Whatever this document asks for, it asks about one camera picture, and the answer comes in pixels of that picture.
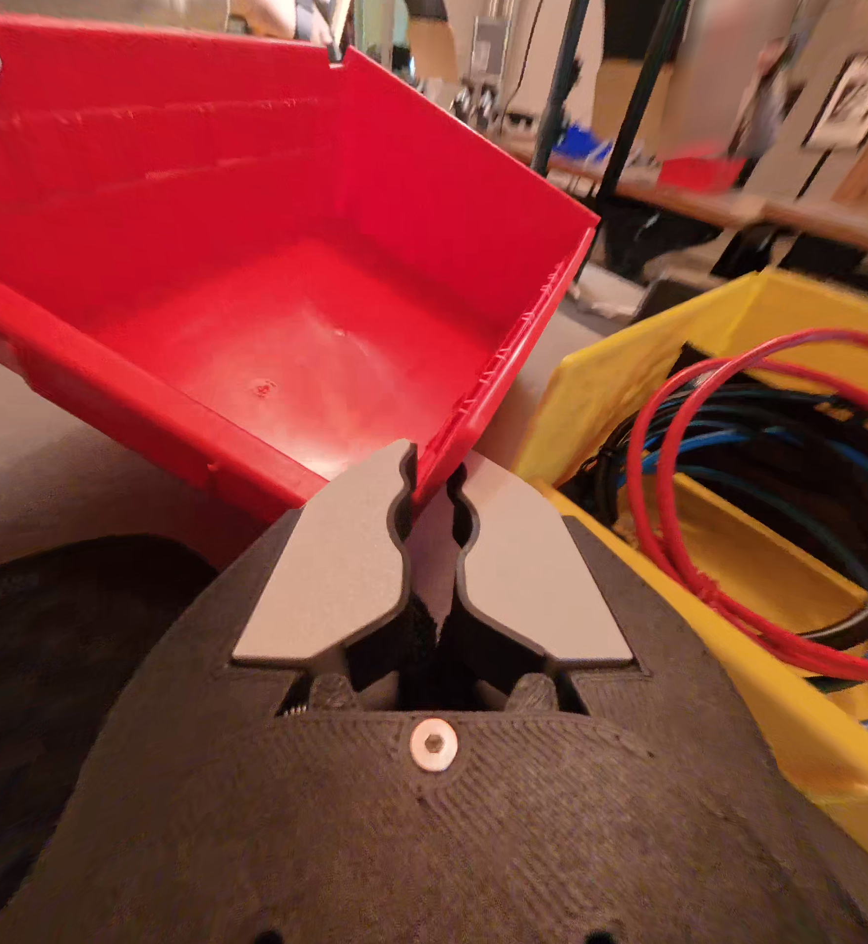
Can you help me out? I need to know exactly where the red ethernet cable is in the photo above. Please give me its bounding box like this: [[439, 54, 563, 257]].
[[626, 329, 868, 681]]

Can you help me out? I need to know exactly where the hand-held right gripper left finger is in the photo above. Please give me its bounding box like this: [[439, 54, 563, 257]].
[[232, 440, 418, 676]]

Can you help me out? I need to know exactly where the dark honeycomb seat cushion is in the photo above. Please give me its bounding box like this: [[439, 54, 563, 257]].
[[0, 534, 221, 923]]

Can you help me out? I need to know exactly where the black light stand pole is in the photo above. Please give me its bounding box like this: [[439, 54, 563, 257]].
[[533, 0, 590, 174]]

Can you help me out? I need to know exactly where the black pole with round disc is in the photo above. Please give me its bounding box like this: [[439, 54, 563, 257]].
[[596, 0, 693, 207]]

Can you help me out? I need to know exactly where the framed black white marker sign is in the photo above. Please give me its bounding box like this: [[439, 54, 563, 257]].
[[803, 46, 868, 152]]

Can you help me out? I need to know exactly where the red plastic bin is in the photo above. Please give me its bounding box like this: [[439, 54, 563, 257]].
[[0, 11, 601, 525]]

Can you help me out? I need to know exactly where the small blue bin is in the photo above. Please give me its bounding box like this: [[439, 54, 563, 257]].
[[552, 124, 615, 163]]

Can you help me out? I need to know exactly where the red box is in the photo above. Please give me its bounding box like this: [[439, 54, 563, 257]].
[[659, 151, 748, 193]]

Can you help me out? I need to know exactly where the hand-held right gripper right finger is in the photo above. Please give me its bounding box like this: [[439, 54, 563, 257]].
[[447, 450, 634, 672]]

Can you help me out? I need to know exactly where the long wooden work table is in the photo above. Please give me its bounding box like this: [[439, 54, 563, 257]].
[[511, 140, 868, 259]]

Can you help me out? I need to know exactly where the blue ethernet cable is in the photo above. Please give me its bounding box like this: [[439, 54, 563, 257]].
[[626, 420, 868, 738]]

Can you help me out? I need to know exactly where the yellow plastic bin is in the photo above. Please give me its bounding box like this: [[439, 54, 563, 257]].
[[515, 269, 868, 879]]

